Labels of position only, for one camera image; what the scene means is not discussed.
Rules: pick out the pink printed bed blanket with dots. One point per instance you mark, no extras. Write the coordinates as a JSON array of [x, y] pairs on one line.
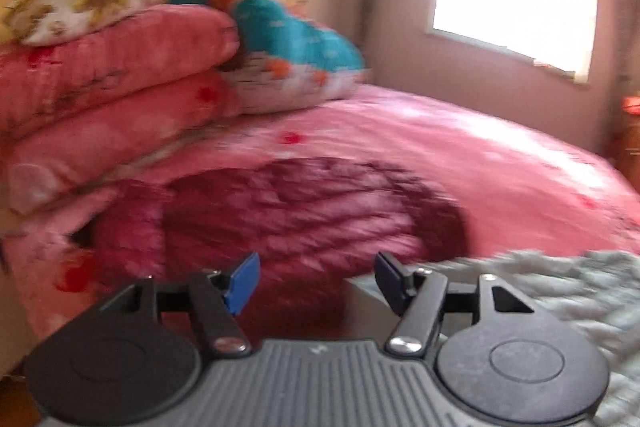
[[450, 147]]

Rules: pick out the floral pillow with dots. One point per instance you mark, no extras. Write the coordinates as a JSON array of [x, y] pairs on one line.
[[80, 4]]

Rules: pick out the teal and orange pillow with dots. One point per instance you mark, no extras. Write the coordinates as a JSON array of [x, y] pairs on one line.
[[285, 42]]

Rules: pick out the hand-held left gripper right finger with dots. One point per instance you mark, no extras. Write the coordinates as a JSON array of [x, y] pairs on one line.
[[391, 281]]

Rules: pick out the wooden wardrobe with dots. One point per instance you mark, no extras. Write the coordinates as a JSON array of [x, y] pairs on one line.
[[629, 147]]

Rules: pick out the folded pink blanket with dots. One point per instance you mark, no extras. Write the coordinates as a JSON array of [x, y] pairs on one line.
[[115, 72]]

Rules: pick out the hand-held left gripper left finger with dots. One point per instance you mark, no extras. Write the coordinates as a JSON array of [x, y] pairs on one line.
[[243, 281]]

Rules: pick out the maroon quilted garment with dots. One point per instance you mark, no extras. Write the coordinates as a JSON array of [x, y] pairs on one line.
[[300, 217]]

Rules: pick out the grey quilted garment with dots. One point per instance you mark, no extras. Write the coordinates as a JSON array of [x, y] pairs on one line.
[[575, 287]]

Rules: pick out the beige bed frame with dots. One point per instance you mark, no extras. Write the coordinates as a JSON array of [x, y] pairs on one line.
[[12, 307]]

